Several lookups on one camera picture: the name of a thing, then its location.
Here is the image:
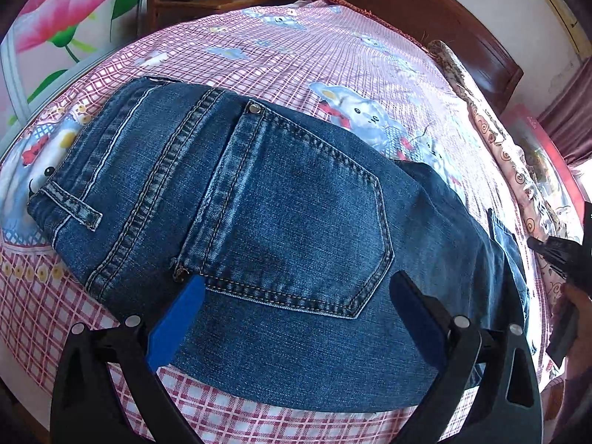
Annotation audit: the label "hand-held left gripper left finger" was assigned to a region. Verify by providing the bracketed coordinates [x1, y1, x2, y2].
[50, 275, 206, 444]

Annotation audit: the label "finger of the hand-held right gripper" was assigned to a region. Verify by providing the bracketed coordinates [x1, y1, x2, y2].
[528, 236, 564, 262]

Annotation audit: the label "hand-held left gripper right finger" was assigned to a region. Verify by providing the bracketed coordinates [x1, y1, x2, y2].
[389, 270, 543, 444]

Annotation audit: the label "blue denim pants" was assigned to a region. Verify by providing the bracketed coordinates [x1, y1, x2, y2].
[27, 76, 530, 413]

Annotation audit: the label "person's right hand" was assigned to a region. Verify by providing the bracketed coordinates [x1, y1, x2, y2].
[557, 282, 592, 382]

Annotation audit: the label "red picture box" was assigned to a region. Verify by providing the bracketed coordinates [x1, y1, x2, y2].
[502, 104, 589, 223]

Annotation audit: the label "beige swirl pattern quilt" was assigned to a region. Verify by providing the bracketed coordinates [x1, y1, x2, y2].
[428, 39, 584, 287]

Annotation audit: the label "dark red curtain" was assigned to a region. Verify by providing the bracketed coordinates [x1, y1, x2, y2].
[536, 55, 592, 168]

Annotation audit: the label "dark wooden headboard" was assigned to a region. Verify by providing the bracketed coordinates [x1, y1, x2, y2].
[303, 0, 524, 114]

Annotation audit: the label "pink checkered cartoon bed sheet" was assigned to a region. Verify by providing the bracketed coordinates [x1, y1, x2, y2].
[0, 0, 556, 444]

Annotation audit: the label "floral print wardrobe door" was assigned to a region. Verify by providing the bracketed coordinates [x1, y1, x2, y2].
[0, 0, 149, 149]

